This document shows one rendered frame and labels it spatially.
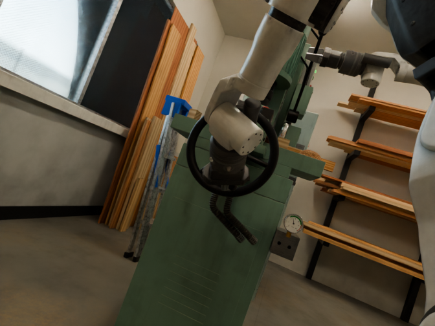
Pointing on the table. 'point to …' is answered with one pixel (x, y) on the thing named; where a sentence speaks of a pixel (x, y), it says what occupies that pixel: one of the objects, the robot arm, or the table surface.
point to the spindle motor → (284, 77)
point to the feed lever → (303, 86)
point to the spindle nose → (268, 96)
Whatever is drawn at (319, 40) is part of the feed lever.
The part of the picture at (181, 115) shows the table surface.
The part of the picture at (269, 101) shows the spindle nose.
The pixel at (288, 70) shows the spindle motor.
